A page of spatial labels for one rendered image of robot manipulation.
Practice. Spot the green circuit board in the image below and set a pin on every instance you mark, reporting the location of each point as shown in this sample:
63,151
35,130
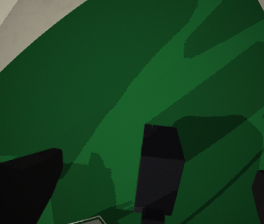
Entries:
88,85

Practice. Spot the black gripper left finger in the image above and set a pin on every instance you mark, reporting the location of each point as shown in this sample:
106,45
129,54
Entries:
26,184

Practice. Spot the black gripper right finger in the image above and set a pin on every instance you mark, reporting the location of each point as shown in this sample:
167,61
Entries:
258,193

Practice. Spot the black connector plug with cable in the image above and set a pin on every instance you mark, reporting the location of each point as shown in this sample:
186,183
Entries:
160,173

